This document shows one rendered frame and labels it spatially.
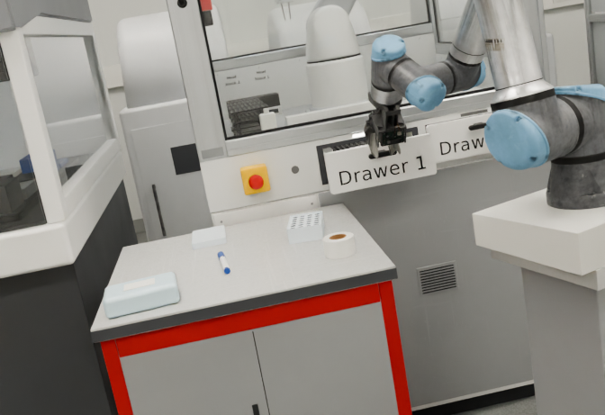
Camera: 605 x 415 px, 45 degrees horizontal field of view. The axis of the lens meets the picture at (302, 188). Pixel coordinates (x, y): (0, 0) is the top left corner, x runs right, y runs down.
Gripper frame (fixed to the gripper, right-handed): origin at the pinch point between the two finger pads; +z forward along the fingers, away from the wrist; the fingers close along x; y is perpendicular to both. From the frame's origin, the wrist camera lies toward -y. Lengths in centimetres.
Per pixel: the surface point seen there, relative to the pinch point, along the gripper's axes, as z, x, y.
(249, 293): -11, -40, 42
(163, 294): -11, -57, 39
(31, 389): 36, -100, 25
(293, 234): 3.4, -27.3, 18.5
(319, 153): 11.1, -14.1, -14.2
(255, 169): 8.7, -32.6, -10.4
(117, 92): 187, -106, -283
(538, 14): -11, 53, -30
